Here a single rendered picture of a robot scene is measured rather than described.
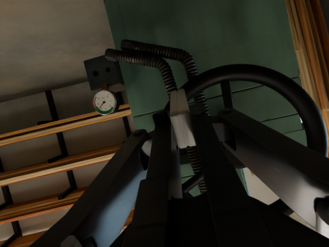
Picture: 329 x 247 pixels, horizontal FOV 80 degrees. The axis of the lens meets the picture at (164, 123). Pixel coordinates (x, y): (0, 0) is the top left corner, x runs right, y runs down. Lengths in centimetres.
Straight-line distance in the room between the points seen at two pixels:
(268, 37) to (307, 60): 143
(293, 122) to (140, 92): 40
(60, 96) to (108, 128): 85
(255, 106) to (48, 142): 317
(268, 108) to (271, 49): 14
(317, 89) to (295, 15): 61
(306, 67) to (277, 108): 144
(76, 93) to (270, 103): 293
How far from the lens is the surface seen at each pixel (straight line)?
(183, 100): 17
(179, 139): 15
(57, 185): 354
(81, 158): 272
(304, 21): 202
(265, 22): 60
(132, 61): 44
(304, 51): 201
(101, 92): 51
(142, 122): 54
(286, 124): 58
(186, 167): 45
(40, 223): 388
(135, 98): 55
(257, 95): 56
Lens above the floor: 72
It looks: 3 degrees up
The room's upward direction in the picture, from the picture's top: 166 degrees clockwise
